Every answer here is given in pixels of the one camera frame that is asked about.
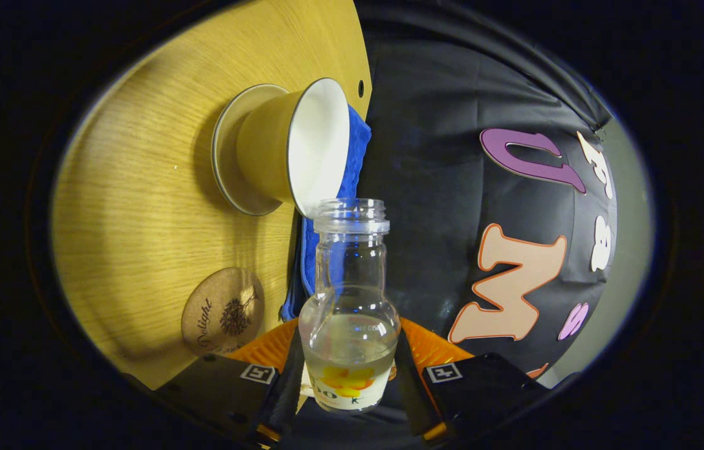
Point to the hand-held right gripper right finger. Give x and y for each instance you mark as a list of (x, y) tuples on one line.
[(408, 394)]

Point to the beige saucer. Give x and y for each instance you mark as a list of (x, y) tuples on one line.
[(227, 156)]

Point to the blue towel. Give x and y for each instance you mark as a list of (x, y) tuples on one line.
[(358, 140)]

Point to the beige teacup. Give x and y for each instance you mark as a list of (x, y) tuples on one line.
[(264, 150)]

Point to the clear glass water bottle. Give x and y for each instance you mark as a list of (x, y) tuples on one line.
[(352, 350)]

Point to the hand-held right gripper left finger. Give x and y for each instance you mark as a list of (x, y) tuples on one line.
[(286, 400)]

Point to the round cork coaster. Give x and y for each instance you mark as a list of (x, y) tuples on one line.
[(214, 312)]

